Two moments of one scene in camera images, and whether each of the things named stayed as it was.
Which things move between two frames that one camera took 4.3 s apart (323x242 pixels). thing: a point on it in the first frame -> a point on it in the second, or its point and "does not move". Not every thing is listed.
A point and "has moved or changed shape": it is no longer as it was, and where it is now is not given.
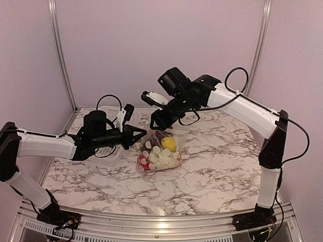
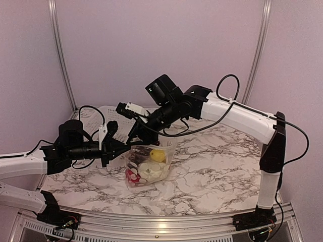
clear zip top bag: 161,149 has moved or changed shape
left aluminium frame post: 52,5 does not move
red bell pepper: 144,162 -> 131,176
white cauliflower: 163,159 -> 153,171
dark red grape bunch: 154,139 has moved or changed shape
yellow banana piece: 168,142 -> 157,155
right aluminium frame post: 267,6 does not move
